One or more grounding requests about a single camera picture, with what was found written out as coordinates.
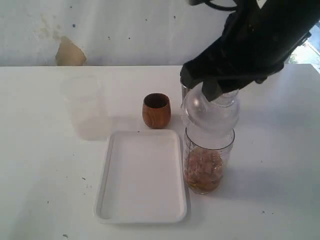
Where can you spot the clear plastic shaker cup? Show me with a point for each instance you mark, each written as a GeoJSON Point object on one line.
{"type": "Point", "coordinates": [223, 146]}

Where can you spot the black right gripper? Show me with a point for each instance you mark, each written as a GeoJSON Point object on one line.
{"type": "Point", "coordinates": [257, 39]}

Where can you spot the translucent plastic container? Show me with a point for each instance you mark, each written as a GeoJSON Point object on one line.
{"type": "Point", "coordinates": [85, 102]}

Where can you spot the stainless steel cup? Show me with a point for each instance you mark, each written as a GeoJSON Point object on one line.
{"type": "Point", "coordinates": [184, 91]}

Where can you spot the white plastic tray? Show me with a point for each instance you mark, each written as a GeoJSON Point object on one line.
{"type": "Point", "coordinates": [142, 179]}

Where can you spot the brown wooden cup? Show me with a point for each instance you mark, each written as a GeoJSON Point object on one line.
{"type": "Point", "coordinates": [156, 110]}

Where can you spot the clear plastic dome lid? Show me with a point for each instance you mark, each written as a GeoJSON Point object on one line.
{"type": "Point", "coordinates": [205, 120]}

